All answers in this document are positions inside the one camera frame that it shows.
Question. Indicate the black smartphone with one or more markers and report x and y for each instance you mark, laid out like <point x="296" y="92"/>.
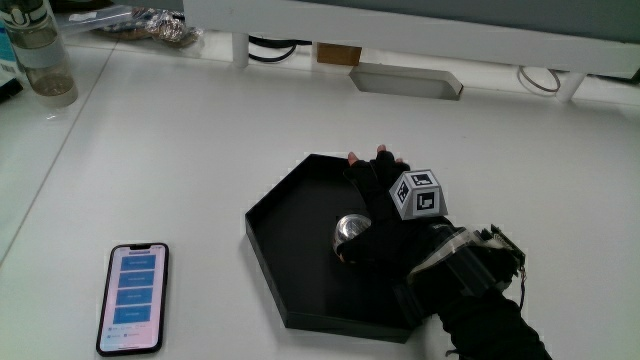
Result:
<point x="133" y="299"/>

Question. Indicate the white cardboard tray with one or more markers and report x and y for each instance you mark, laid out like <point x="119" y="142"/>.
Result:
<point x="405" y="81"/>

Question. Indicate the clear plastic sleeve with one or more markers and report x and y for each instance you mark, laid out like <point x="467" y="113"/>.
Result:
<point x="95" y="20"/>

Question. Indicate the brown wooden block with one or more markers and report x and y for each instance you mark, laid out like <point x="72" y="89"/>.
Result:
<point x="338" y="54"/>

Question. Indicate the clear plastic snack bag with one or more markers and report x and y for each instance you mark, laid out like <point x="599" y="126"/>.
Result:
<point x="160" y="25"/>

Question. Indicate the person's right forearm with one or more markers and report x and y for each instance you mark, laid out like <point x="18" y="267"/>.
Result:
<point x="480" y="310"/>

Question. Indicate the black hexagonal plate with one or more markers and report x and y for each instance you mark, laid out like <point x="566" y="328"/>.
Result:
<point x="295" y="260"/>

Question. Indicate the blue and white box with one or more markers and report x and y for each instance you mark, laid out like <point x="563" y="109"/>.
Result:
<point x="6" y="65"/>

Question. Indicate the person's right hand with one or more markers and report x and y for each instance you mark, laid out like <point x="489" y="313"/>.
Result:
<point x="387" y="240"/>

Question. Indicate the white desk riser shelf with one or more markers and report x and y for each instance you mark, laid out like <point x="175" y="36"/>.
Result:
<point x="400" y="27"/>

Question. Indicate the clear water bottle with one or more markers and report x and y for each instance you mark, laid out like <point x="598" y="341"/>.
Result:
<point x="42" y="55"/>

